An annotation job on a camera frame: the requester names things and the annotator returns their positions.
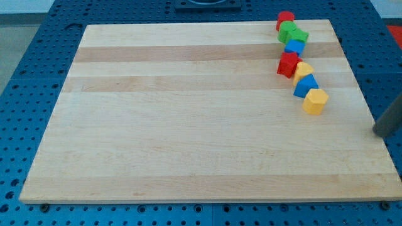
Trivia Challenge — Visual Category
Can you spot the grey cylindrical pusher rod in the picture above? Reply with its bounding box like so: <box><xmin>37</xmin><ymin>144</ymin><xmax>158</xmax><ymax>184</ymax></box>
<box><xmin>372</xmin><ymin>94</ymin><xmax>401</xmax><ymax>137</ymax></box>

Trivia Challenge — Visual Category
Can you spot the yellow hexagon block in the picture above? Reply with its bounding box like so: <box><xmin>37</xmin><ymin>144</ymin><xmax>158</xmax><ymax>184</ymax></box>
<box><xmin>302</xmin><ymin>89</ymin><xmax>329</xmax><ymax>116</ymax></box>

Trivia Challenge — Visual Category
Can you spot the blue triangle block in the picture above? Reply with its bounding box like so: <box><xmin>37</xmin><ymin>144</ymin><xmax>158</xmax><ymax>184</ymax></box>
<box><xmin>293</xmin><ymin>74</ymin><xmax>319</xmax><ymax>98</ymax></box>

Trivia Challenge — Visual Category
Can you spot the yellow heart block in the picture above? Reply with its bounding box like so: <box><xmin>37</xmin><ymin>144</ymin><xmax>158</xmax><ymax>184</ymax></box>
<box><xmin>292</xmin><ymin>62</ymin><xmax>315</xmax><ymax>87</ymax></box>

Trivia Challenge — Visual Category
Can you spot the red star block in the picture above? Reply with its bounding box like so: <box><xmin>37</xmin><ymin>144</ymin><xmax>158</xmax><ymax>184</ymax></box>
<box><xmin>277</xmin><ymin>52</ymin><xmax>303</xmax><ymax>78</ymax></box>

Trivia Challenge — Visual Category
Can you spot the blue cube block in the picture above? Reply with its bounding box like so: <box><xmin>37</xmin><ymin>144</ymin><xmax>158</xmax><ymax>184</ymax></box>
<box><xmin>284</xmin><ymin>40</ymin><xmax>305</xmax><ymax>57</ymax></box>

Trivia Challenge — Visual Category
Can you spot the green star block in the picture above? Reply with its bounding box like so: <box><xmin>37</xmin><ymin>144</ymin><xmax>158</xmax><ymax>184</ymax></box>
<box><xmin>285</xmin><ymin>28</ymin><xmax>309</xmax><ymax>43</ymax></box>

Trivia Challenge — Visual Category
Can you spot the green cylinder block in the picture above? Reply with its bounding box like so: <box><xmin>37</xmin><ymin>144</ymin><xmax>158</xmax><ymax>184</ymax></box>
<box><xmin>278</xmin><ymin>21</ymin><xmax>297</xmax><ymax>44</ymax></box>

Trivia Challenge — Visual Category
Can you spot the red cylinder block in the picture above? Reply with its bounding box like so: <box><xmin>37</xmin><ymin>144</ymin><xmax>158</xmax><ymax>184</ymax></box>
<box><xmin>276</xmin><ymin>11</ymin><xmax>295</xmax><ymax>31</ymax></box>

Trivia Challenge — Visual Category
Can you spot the wooden board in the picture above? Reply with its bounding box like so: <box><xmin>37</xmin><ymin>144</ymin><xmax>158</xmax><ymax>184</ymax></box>
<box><xmin>19</xmin><ymin>19</ymin><xmax>401</xmax><ymax>204</ymax></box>

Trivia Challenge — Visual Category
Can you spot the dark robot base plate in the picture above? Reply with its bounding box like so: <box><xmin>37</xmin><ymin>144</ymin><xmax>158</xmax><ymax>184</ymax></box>
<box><xmin>173</xmin><ymin>0</ymin><xmax>242</xmax><ymax>12</ymax></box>

